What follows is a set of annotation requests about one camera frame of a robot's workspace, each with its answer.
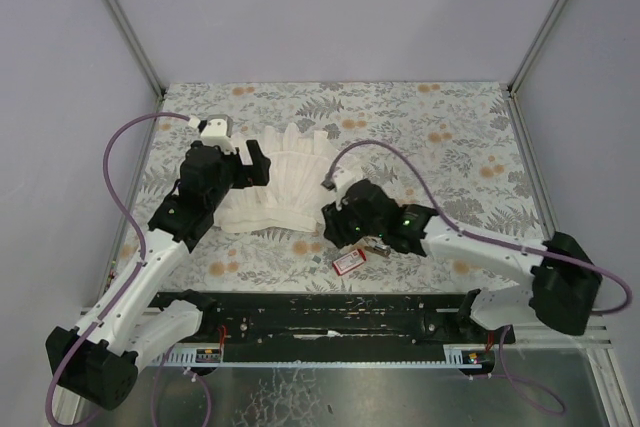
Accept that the brown small stapler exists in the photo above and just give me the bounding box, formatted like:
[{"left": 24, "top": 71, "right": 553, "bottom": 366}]
[{"left": 364, "top": 239, "right": 391, "bottom": 258}]

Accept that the red white staples box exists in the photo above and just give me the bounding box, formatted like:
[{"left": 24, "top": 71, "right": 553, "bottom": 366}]
[{"left": 332, "top": 249, "right": 366, "bottom": 276}]

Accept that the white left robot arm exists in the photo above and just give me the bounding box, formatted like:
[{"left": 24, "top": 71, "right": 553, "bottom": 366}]
[{"left": 45, "top": 140, "right": 271, "bottom": 410}]

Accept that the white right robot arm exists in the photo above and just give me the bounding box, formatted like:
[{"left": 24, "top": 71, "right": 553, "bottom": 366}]
[{"left": 322, "top": 179, "right": 602, "bottom": 336}]

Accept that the white folded cloth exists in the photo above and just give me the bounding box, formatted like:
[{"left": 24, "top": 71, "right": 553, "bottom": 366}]
[{"left": 214, "top": 123, "right": 339, "bottom": 233}]

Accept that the floral table mat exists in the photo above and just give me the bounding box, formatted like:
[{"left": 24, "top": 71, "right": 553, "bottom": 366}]
[{"left": 133, "top": 82, "right": 546, "bottom": 293}]

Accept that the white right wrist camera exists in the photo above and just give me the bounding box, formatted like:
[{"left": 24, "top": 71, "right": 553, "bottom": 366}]
[{"left": 321, "top": 168, "right": 363, "bottom": 194}]

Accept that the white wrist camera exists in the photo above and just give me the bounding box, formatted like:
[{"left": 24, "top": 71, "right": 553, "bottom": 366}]
[
  {"left": 321, "top": 168, "right": 363, "bottom": 194},
  {"left": 188, "top": 114, "right": 235, "bottom": 154}
]

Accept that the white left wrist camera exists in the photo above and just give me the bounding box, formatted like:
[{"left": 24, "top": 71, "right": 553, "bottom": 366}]
[{"left": 188, "top": 114, "right": 235, "bottom": 154}]

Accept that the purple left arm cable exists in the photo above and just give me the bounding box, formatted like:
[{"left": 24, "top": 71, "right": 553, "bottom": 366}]
[{"left": 44, "top": 111, "right": 213, "bottom": 427}]

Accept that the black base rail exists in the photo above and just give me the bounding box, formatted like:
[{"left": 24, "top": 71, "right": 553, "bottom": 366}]
[{"left": 149, "top": 289, "right": 516, "bottom": 348}]

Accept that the white cable duct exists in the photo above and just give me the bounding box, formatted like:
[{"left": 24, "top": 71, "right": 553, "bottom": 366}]
[{"left": 166, "top": 339, "right": 486, "bottom": 370}]

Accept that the left aluminium frame post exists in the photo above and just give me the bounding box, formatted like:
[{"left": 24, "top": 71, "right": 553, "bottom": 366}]
[{"left": 101, "top": 0, "right": 166, "bottom": 99}]

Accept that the aluminium frame post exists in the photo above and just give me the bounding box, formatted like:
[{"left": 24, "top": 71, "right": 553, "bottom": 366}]
[
  {"left": 506, "top": 0, "right": 570, "bottom": 97},
  {"left": 101, "top": 0, "right": 166, "bottom": 99}
]

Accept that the right aluminium frame post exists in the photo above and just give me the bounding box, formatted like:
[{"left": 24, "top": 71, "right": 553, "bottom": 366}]
[{"left": 506, "top": 0, "right": 570, "bottom": 97}]

